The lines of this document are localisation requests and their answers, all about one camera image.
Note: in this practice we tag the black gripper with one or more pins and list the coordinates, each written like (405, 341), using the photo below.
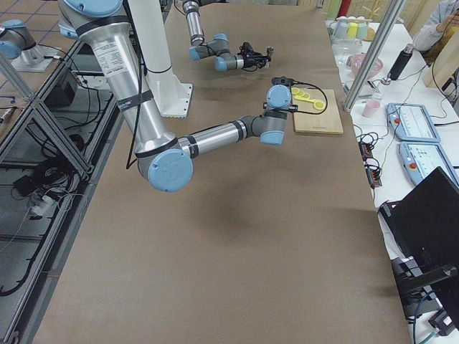
(250, 56)

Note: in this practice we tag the steel jigger measuring cup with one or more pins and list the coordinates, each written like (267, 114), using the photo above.
(269, 52)

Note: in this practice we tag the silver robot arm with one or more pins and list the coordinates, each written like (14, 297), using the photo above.
(219, 47)
(129, 42)

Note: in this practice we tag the yellow cup on rack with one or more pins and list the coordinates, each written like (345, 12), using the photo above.
(352, 30)

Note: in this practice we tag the pink plastic cup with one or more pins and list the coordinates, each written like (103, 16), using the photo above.
(370, 108)

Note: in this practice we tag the yellow plastic spoon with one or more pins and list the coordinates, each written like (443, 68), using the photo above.
(310, 100)

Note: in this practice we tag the bamboo cutting board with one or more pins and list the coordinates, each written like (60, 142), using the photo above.
(311, 121)

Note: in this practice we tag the black water bottle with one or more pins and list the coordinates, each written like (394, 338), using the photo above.
(401, 61)

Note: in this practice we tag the upper teach pendant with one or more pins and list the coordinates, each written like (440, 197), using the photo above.
(411, 122)

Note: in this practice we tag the teach pendant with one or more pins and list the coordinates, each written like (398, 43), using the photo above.
(411, 122)
(421, 158)

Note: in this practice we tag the person in grey shirt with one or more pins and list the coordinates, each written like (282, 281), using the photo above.
(443, 18)

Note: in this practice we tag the lower teach pendant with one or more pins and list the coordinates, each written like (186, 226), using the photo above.
(421, 158)

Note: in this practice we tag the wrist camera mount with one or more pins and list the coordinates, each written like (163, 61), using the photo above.
(285, 81)

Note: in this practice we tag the aluminium frame post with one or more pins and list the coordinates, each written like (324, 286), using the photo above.
(385, 26)

